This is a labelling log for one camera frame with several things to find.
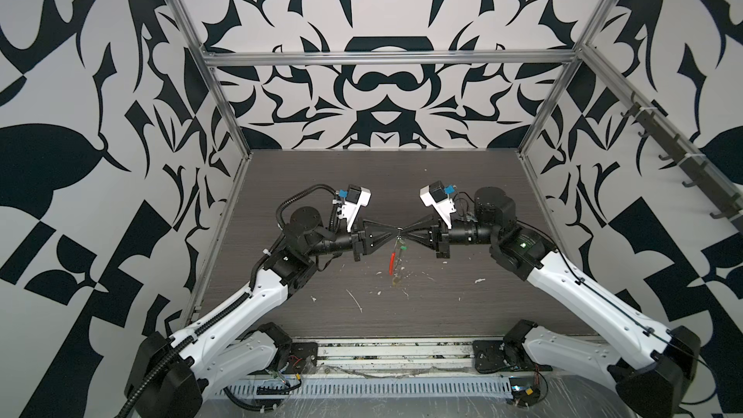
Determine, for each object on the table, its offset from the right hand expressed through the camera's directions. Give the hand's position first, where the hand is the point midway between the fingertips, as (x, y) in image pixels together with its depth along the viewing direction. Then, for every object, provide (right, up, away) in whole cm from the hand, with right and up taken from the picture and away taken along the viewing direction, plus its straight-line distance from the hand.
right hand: (406, 234), depth 62 cm
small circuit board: (+30, -40, +9) cm, 50 cm away
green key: (0, -4, +6) cm, 7 cm away
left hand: (-1, +1, -1) cm, 2 cm away
